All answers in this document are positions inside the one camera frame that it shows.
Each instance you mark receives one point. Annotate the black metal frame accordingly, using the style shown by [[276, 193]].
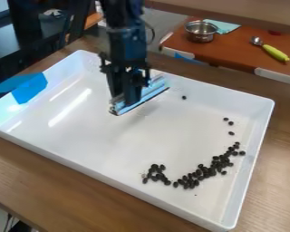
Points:
[[20, 27]]

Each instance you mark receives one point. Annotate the blue sweeping tool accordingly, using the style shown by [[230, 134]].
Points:
[[153, 90]]

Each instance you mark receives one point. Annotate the light blue cloth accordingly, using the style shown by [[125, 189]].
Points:
[[228, 26]]

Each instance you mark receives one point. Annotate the brown side table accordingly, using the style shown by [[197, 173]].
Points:
[[236, 50]]

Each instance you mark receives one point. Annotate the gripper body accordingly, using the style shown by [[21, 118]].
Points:
[[127, 45]]

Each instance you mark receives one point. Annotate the white tray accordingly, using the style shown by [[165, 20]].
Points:
[[111, 142]]

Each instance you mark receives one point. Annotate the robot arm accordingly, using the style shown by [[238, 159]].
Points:
[[119, 13]]

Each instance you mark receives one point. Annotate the blue tape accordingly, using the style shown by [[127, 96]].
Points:
[[24, 87]]

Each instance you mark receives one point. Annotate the silver pot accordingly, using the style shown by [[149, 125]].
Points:
[[201, 31]]

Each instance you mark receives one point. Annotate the pile of black bits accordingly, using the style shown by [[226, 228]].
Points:
[[191, 175]]

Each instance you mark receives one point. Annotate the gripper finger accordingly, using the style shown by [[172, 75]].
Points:
[[134, 89], [115, 87]]

